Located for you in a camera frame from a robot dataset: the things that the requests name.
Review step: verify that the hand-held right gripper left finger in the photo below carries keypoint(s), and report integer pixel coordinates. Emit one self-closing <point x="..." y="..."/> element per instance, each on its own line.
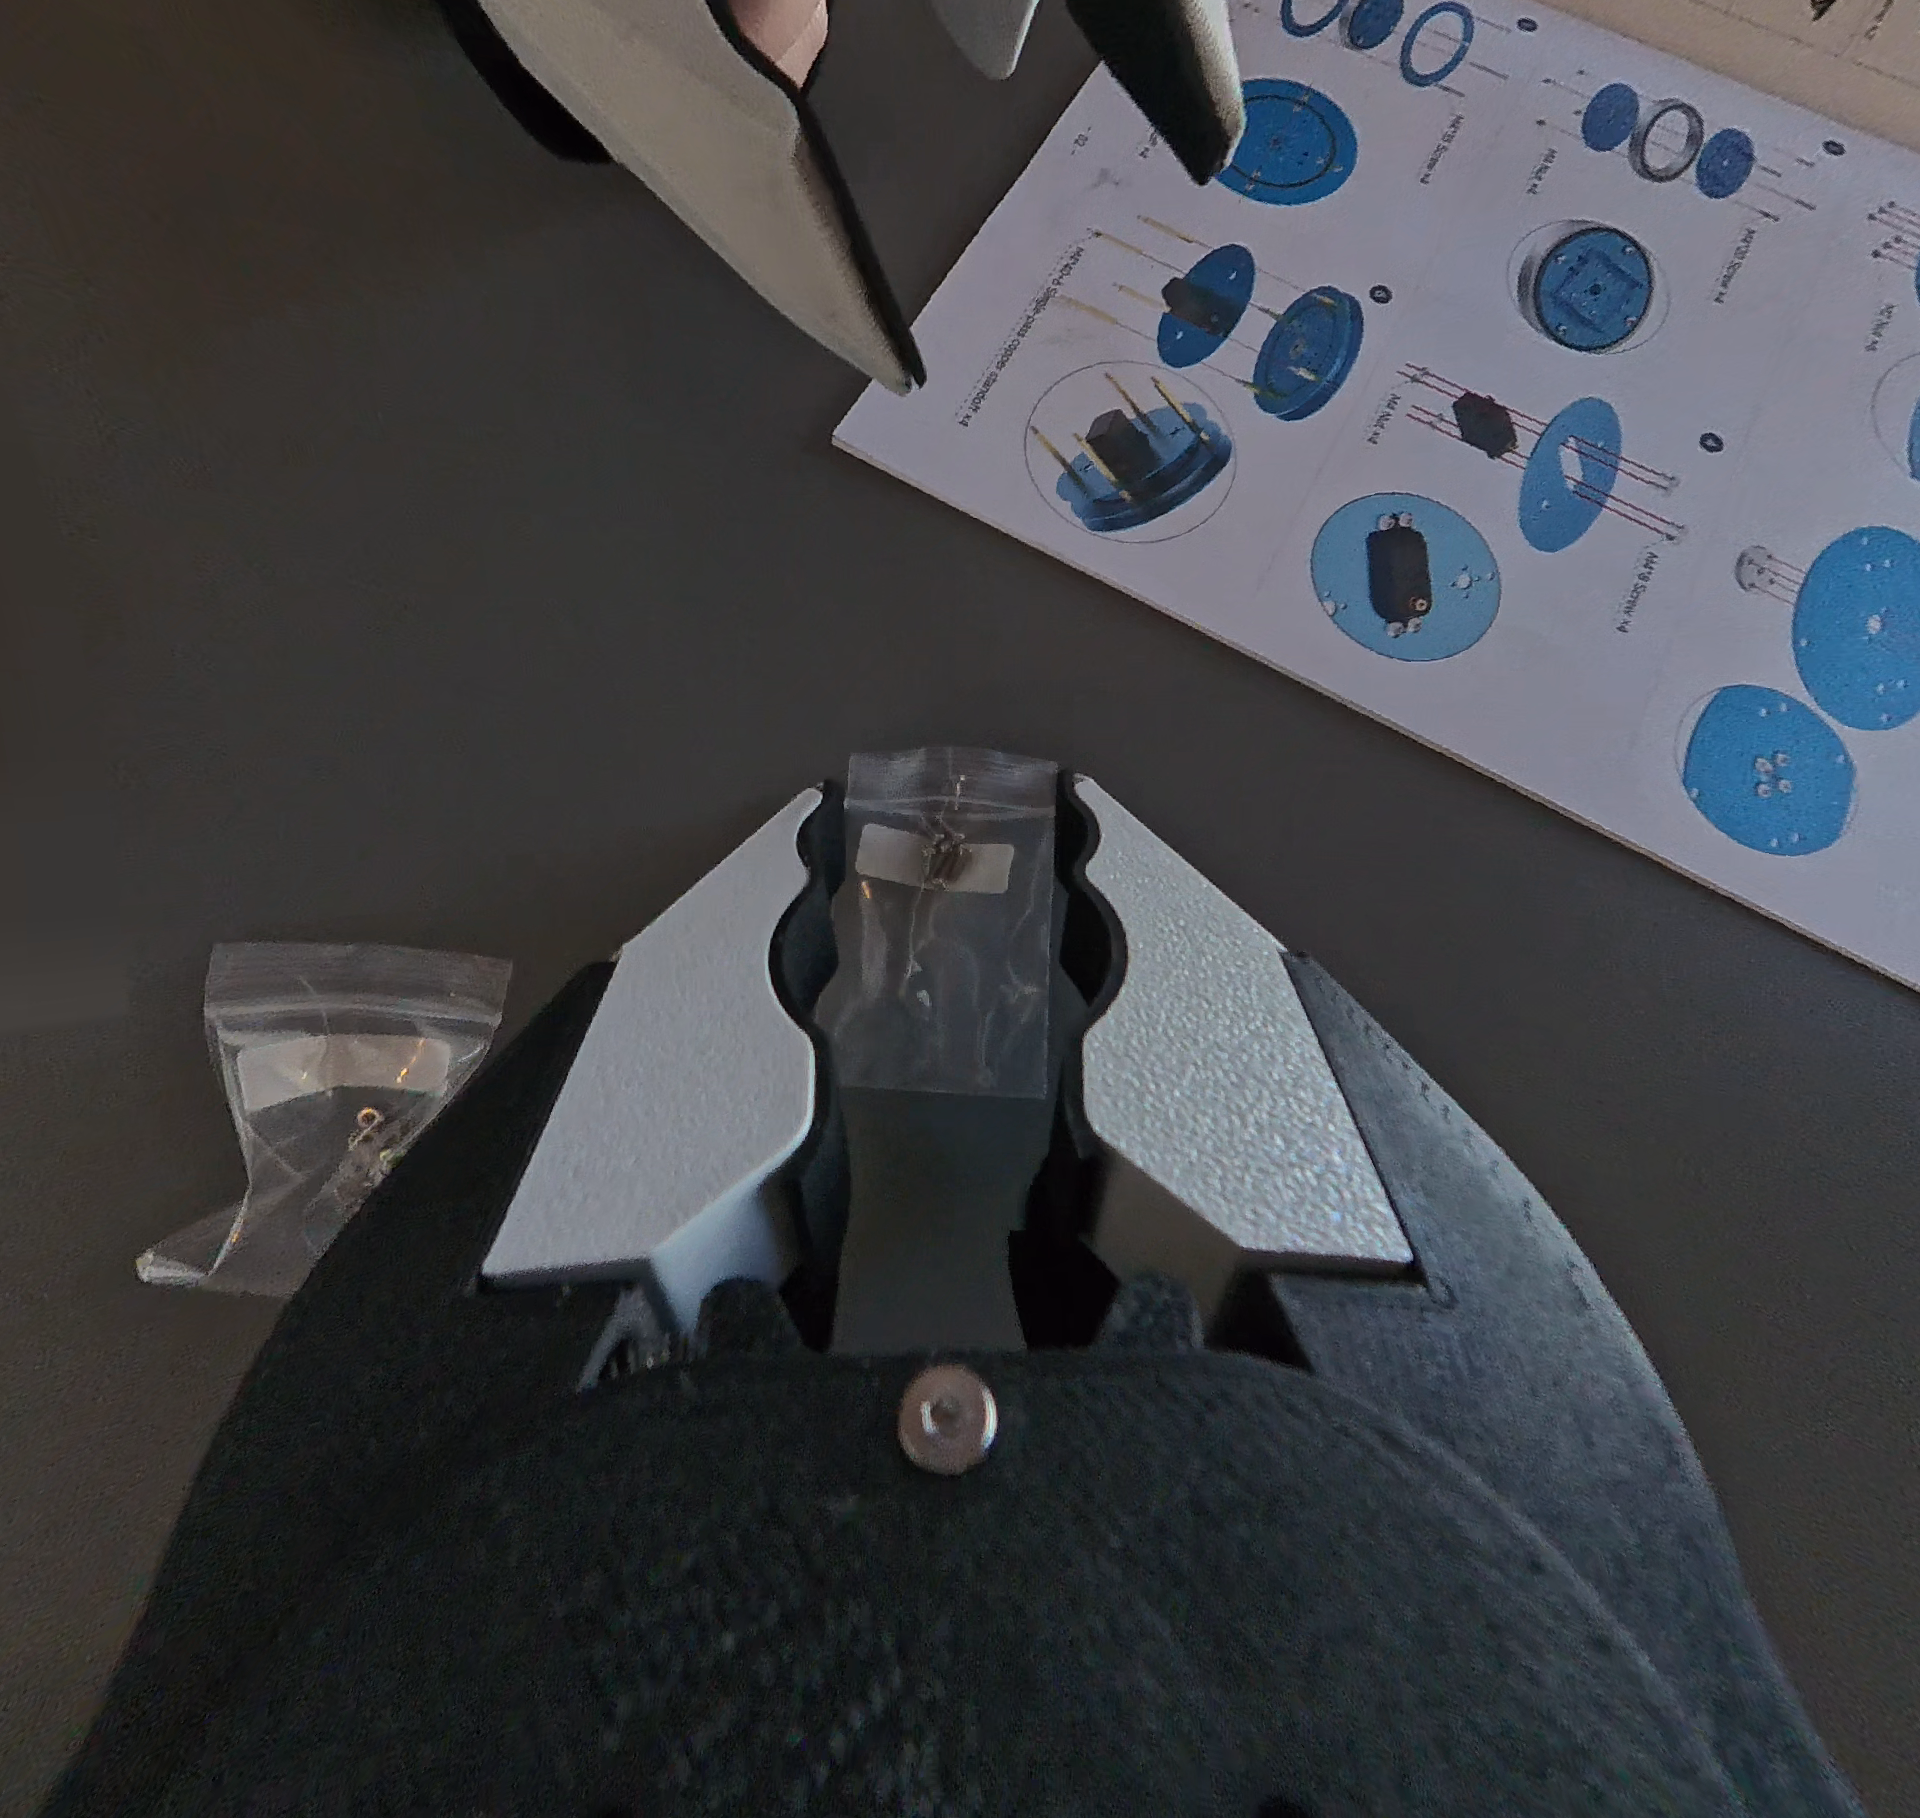
<point x="663" y="1129"/>

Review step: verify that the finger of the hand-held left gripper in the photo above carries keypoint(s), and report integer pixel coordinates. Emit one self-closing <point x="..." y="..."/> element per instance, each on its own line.
<point x="1156" y="19"/>
<point x="647" y="63"/>

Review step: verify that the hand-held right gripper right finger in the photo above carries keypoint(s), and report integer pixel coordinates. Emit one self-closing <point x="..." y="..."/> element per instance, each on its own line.
<point x="1244" y="1129"/>

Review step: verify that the small clear screw bag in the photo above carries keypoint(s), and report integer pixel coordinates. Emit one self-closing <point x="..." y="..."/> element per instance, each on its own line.
<point x="331" y="1070"/>
<point x="935" y="950"/>

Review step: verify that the printed instruction sheet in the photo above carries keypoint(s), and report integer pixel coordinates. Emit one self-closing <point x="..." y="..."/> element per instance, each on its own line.
<point x="1423" y="274"/>

